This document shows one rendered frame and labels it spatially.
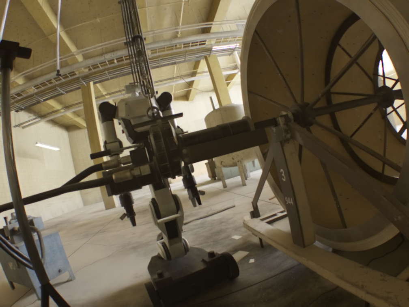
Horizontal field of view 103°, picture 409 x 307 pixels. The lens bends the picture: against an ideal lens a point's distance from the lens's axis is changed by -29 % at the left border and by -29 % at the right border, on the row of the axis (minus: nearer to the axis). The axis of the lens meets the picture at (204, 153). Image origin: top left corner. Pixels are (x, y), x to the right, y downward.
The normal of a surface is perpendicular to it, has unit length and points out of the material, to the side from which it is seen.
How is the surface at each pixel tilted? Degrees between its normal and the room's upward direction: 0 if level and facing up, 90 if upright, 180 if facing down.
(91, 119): 90
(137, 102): 90
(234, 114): 90
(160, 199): 66
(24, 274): 90
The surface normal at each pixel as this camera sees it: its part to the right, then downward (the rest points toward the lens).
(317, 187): -0.08, -0.77
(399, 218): -0.95, 0.25
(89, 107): 0.16, -0.09
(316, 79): 0.28, 0.42
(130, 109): 0.39, -0.15
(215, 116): -0.55, 0.11
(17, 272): -0.25, 0.03
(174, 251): 0.45, 0.12
